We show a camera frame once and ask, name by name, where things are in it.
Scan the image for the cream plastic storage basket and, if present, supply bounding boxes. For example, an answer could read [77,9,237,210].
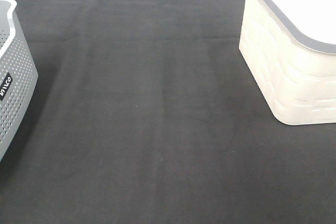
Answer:
[239,0,335,125]

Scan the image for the black table cloth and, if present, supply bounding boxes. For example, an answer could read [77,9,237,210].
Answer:
[1,0,335,223]

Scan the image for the grey perforated plastic basket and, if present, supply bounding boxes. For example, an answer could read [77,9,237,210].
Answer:
[1,0,38,157]

